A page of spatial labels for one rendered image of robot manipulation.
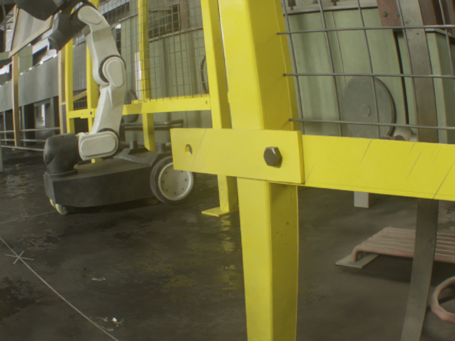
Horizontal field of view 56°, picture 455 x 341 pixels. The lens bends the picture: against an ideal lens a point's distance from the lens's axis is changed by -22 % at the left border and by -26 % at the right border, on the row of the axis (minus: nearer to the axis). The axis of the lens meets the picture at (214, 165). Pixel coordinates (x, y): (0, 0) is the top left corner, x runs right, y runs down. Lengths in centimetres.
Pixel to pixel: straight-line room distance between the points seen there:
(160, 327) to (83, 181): 124
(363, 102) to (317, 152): 198
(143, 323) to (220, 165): 60
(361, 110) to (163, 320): 165
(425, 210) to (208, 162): 31
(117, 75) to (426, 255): 193
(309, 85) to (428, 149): 235
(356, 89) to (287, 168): 199
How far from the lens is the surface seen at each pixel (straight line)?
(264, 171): 56
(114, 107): 242
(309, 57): 274
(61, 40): 237
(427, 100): 64
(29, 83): 700
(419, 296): 72
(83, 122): 437
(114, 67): 237
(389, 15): 229
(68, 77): 375
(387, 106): 240
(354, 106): 252
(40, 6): 237
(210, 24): 204
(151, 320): 114
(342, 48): 259
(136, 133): 412
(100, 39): 241
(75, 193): 225
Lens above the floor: 49
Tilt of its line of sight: 9 degrees down
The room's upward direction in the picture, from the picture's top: 5 degrees counter-clockwise
